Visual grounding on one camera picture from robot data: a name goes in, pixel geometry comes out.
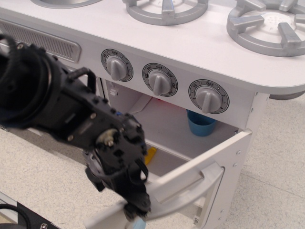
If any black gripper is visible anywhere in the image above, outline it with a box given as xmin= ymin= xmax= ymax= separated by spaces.
xmin=83 ymin=152 xmax=151 ymax=222

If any white oven door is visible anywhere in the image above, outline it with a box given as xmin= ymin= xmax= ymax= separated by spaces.
xmin=84 ymin=129 xmax=252 ymax=229

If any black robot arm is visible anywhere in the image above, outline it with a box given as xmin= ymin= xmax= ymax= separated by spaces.
xmin=0 ymin=34 xmax=151 ymax=220

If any blue round lid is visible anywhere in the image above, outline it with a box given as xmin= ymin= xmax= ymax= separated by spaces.
xmin=132 ymin=219 xmax=146 ymax=229

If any yellow toy utensil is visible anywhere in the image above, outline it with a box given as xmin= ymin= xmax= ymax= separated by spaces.
xmin=144 ymin=147 xmax=157 ymax=165

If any blue plastic cup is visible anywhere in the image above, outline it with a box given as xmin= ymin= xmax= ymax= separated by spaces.
xmin=186 ymin=110 xmax=216 ymax=137

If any grey middle control knob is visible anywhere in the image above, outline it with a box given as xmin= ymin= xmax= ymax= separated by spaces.
xmin=142 ymin=63 xmax=178 ymax=97

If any grey control knob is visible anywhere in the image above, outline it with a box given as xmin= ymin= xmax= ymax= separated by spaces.
xmin=188 ymin=79 xmax=230 ymax=114
xmin=101 ymin=49 xmax=133 ymax=82
xmin=142 ymin=63 xmax=178 ymax=97

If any grey left control knob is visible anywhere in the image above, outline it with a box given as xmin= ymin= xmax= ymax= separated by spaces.
xmin=101 ymin=49 xmax=133 ymax=82

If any grey right control knob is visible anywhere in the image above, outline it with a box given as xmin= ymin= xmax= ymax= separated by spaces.
xmin=188 ymin=79 xmax=230 ymax=114

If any white toy kitchen unit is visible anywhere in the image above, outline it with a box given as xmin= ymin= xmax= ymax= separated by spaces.
xmin=0 ymin=0 xmax=305 ymax=229

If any grey middle burner grate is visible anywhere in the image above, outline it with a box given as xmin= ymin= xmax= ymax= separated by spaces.
xmin=123 ymin=0 xmax=209 ymax=26

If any grey burner grate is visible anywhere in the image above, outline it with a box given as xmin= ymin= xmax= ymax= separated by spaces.
xmin=226 ymin=0 xmax=305 ymax=57
xmin=123 ymin=0 xmax=209 ymax=26

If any grey right burner grate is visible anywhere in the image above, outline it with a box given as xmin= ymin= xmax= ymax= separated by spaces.
xmin=226 ymin=0 xmax=305 ymax=57

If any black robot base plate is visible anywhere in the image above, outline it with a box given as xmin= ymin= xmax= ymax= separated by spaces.
xmin=0 ymin=202 xmax=60 ymax=229

